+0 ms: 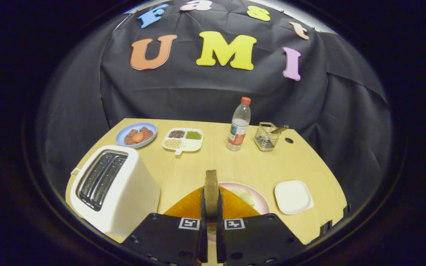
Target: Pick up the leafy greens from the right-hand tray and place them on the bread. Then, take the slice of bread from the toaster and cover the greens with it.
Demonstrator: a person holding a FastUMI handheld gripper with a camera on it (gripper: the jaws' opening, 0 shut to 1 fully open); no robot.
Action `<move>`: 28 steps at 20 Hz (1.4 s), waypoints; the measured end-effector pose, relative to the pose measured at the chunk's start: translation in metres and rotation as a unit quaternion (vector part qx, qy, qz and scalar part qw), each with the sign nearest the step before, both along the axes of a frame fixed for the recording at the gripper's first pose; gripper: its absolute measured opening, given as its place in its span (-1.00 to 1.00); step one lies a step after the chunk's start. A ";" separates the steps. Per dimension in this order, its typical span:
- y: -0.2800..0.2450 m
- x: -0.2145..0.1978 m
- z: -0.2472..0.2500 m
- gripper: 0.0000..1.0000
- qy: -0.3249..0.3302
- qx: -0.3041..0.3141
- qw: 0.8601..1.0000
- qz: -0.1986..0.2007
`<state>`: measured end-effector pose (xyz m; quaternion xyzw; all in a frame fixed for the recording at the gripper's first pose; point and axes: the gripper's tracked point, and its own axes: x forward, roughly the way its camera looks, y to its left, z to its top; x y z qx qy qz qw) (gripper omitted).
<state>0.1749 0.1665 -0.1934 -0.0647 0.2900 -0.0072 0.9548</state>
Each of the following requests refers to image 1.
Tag white square plate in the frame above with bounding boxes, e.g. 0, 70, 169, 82
274, 180, 314, 215

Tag white toaster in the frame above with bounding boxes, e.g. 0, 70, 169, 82
70, 145, 161, 238

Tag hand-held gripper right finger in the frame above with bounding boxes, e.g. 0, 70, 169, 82
216, 186, 306, 265

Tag blue round plate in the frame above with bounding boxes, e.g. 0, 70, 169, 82
116, 122, 157, 149

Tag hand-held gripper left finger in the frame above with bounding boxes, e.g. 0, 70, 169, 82
120, 186, 209, 265

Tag black backdrop cloth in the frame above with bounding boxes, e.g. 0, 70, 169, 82
35, 0, 393, 207

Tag metal wire utensil basket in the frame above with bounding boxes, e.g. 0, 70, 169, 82
254, 122, 281, 152

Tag green lettuce leaf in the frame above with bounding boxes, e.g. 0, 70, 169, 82
231, 188, 255, 207

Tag white divided bean tray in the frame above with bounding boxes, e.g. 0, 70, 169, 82
162, 127, 203, 156

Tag brown meat pieces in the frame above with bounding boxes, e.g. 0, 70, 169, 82
124, 127, 153, 145

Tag brown bread slice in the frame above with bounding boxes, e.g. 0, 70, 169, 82
204, 170, 220, 234

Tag pink round plate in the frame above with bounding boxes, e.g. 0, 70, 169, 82
219, 182, 271, 215

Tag clear plastic water bottle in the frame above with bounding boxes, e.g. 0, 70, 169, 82
227, 97, 251, 151

